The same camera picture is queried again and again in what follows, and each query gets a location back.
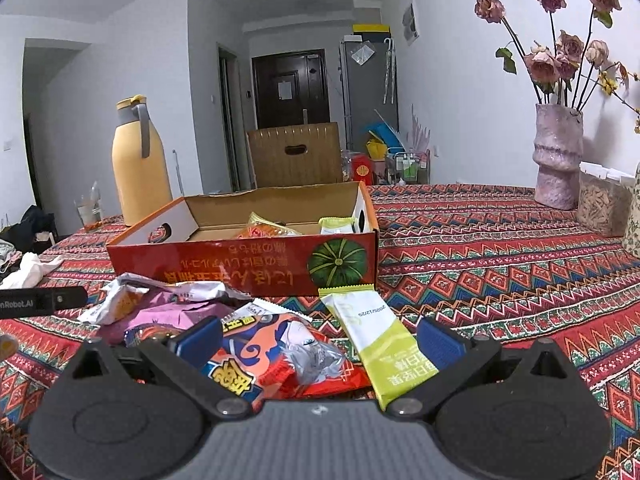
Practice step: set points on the clear plastic bag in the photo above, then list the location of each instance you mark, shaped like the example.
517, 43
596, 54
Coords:
362, 54

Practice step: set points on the white folded umbrella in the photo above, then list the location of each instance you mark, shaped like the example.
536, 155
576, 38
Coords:
389, 70

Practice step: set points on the white pole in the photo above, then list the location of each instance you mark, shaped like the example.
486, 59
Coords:
176, 172

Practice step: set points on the white cloth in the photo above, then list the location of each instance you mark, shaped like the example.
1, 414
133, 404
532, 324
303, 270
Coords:
30, 270

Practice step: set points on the clear seed container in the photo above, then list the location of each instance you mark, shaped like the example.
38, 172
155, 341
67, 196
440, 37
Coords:
600, 205

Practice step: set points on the grey refrigerator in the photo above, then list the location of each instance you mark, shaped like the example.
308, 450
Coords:
365, 100

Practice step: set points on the dried pink roses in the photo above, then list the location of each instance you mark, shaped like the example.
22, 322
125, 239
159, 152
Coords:
545, 65

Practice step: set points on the grey clothing pile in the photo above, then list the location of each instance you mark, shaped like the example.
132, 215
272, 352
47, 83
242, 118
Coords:
6, 255

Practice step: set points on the pink snack packet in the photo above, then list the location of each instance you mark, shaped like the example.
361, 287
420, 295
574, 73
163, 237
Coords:
112, 332
170, 317

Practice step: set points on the orange red cardboard box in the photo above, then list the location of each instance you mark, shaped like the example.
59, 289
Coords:
225, 265

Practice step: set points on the wall electrical panel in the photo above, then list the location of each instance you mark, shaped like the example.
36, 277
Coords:
411, 22

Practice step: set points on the pink dried grass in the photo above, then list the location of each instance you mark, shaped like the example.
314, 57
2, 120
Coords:
420, 130

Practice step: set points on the yellow thermos jug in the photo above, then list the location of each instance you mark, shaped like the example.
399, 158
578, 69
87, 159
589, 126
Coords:
140, 170

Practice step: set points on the red orange snack bag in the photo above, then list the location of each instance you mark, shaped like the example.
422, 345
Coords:
290, 355

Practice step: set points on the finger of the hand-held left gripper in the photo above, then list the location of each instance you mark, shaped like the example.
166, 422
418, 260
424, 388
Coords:
62, 300

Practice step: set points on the pink ceramic vase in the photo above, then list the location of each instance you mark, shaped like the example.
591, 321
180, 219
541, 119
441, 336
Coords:
557, 160

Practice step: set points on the large yellow orange snack bag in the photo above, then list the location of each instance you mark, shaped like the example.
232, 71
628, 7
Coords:
265, 230

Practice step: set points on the yellow flower branches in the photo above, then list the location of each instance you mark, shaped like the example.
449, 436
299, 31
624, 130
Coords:
622, 80

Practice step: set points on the dark entrance door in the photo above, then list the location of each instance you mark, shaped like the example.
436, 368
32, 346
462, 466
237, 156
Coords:
290, 90

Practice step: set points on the glass cup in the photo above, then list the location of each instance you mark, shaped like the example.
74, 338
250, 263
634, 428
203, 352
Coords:
89, 215

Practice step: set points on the yellow box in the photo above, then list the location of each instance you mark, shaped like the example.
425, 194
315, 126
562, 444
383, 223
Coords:
370, 28

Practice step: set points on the black bag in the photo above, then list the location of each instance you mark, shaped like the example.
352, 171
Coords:
37, 225

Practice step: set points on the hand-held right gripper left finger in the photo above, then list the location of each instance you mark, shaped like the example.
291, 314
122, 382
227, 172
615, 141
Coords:
200, 340

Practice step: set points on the white orange snack packet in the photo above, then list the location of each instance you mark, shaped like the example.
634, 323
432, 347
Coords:
115, 300

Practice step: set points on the white light switch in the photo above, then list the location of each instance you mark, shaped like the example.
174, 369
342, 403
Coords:
6, 144

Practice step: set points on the green white snack packet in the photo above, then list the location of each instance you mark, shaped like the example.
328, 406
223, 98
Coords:
380, 340
337, 225

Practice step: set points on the speckled slim vase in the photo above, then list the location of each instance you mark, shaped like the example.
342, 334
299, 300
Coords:
632, 220

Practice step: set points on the interior side door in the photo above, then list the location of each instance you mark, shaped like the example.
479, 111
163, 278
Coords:
227, 120

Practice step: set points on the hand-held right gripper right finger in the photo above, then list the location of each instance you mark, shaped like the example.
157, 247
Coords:
440, 342

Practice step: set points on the red gift box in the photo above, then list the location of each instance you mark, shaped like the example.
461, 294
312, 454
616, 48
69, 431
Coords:
362, 169

